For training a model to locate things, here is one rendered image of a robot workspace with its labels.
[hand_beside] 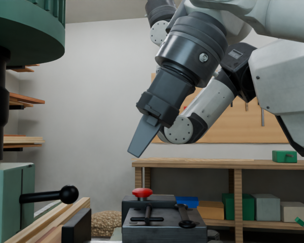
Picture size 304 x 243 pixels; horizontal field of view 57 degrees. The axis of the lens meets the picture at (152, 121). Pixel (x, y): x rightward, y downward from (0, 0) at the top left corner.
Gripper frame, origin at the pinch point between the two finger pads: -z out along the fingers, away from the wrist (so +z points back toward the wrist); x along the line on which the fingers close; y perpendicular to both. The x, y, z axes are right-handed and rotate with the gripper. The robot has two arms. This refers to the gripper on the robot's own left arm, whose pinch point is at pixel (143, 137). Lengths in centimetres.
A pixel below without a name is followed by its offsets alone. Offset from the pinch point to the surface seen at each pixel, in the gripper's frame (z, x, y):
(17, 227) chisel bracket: -14.0, -12.7, 5.9
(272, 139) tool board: 68, 297, -121
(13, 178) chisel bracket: -9.6, -13.7, 8.4
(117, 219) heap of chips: -18.1, 18.5, -3.1
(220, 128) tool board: 49, 305, -63
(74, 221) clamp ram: -13.2, -5.9, 1.9
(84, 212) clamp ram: -13.1, -2.0, 1.7
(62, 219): -22.1, 14.4, 6.4
